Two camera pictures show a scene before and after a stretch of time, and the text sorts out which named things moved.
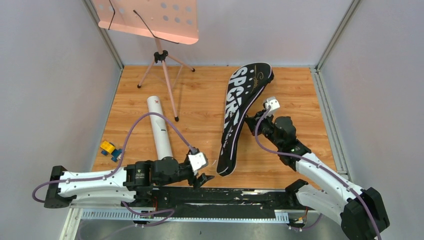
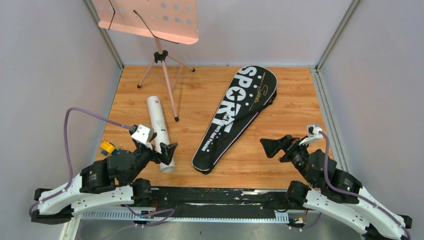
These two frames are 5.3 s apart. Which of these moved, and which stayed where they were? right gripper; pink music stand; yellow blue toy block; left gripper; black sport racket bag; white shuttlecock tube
Moved: black sport racket bag; right gripper; left gripper
Stayed: white shuttlecock tube; pink music stand; yellow blue toy block
